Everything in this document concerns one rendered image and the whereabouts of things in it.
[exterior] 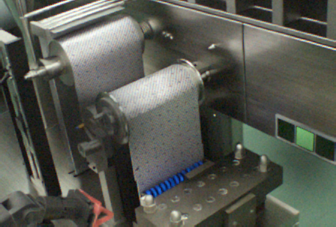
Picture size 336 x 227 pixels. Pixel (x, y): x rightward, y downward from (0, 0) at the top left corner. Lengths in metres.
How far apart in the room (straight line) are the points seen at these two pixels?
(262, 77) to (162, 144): 0.32
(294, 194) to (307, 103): 1.79
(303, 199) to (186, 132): 1.65
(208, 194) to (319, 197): 1.68
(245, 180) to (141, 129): 0.32
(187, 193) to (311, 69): 0.47
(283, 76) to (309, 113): 0.11
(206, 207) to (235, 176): 0.15
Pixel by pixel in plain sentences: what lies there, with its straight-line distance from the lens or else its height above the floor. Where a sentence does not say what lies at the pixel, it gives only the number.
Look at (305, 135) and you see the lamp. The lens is 1.29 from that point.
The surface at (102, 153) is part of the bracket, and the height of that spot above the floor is 1.15.
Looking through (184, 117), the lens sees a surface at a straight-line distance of 1.39.
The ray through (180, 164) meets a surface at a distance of 1.45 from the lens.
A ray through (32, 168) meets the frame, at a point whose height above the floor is 0.97.
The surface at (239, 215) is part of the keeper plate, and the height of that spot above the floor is 0.99.
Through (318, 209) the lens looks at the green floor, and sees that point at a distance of 2.92.
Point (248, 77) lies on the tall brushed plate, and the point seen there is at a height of 1.29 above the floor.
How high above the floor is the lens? 1.89
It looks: 29 degrees down
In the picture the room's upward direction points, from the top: 9 degrees counter-clockwise
